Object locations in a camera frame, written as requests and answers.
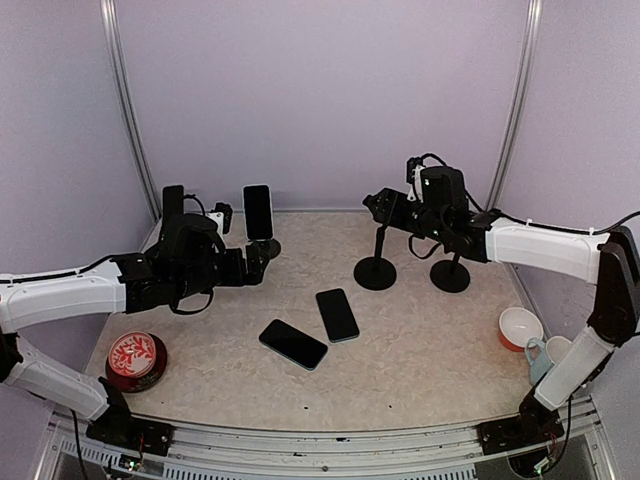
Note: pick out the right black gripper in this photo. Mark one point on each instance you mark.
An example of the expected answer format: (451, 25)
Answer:
(391, 202)

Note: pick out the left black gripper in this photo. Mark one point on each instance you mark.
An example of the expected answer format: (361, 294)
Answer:
(255, 272)

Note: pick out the black gooseneck phone stand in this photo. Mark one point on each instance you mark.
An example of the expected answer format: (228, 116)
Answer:
(375, 272)

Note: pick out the light blue case phone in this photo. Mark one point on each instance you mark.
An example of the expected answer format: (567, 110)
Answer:
(258, 212)

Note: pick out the clear case phone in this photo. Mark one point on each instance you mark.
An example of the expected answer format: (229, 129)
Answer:
(172, 203)

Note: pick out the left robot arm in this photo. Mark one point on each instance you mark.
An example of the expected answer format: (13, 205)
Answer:
(188, 258)

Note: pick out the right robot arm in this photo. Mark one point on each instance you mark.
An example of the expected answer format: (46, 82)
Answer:
(438, 207)

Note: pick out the teal phone lying diagonal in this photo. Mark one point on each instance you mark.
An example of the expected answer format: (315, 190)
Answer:
(293, 344)

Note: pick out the black clamp phone stand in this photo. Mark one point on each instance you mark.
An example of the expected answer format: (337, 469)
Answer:
(450, 275)

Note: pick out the red patterned round tin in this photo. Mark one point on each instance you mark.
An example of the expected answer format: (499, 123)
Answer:
(136, 362)

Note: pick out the orange white bowl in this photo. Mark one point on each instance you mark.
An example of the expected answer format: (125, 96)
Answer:
(517, 326)

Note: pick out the light blue mug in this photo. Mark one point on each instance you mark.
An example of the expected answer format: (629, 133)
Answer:
(543, 355)

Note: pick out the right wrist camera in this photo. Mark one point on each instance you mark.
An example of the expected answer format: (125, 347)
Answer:
(414, 166)

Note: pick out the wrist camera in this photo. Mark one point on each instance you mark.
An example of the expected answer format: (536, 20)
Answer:
(414, 166)
(221, 214)

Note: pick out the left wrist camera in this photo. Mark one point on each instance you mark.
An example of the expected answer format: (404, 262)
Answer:
(221, 214)

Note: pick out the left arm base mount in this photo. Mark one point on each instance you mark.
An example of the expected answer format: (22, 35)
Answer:
(119, 428)

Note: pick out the right aluminium frame post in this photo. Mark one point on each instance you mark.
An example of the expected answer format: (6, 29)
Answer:
(518, 102)

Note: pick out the aluminium frame post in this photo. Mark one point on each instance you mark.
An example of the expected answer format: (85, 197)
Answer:
(518, 102)
(109, 17)

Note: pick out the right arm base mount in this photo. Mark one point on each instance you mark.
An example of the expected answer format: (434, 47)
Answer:
(513, 433)

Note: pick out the left aluminium frame post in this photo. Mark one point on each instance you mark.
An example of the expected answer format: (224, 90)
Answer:
(109, 17)

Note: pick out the aluminium front rail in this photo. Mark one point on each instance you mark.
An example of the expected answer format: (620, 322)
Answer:
(198, 451)

